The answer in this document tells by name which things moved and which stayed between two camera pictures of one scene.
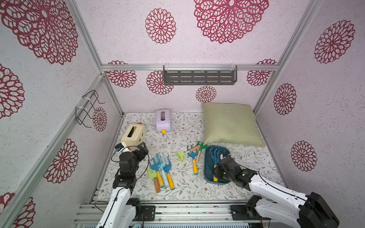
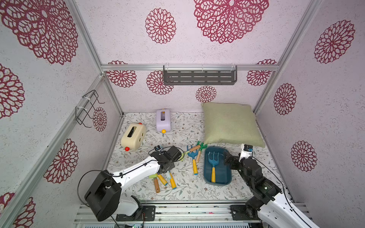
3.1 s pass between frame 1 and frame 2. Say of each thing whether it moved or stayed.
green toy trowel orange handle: stayed
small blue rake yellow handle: stayed
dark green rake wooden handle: stayed
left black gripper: moved
